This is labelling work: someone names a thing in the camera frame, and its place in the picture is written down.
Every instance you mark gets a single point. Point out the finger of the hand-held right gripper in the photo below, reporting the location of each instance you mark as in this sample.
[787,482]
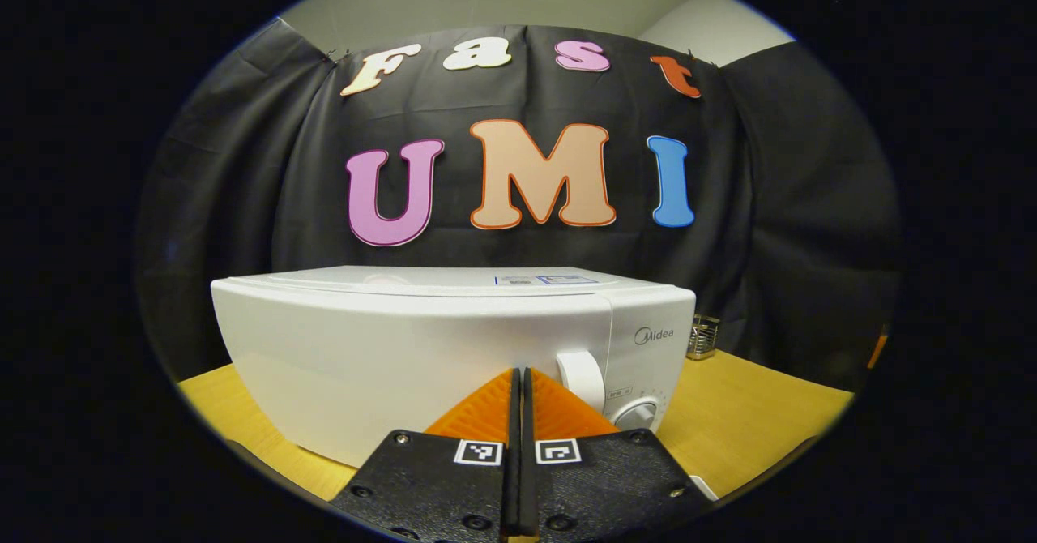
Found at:
[876,350]

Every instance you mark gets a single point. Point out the white microwave oven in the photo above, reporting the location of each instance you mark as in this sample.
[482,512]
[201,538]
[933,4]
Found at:
[364,348]

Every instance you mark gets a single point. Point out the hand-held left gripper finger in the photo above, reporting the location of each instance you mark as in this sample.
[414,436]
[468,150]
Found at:
[510,486]
[529,486]

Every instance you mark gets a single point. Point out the small clear glass cup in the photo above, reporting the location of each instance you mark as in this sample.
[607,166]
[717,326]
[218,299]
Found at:
[703,339]

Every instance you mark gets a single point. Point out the black backdrop cloth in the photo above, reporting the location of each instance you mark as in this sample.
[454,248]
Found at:
[770,203]

